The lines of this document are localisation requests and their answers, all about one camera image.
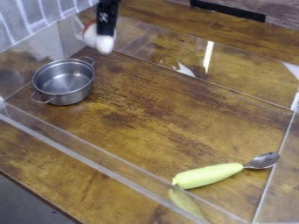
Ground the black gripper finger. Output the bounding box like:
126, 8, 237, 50
96, 0, 122, 36

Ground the white plush mushroom red cap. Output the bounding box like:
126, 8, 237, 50
83, 20, 118, 55

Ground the silver metal pot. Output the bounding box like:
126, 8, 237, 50
31, 56, 96, 106

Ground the black bar on back table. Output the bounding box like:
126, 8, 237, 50
190, 0, 267, 23

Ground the clear acrylic enclosure wall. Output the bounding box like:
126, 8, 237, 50
0, 0, 299, 224

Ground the green handled metal spoon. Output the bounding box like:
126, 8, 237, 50
173, 152, 281, 189

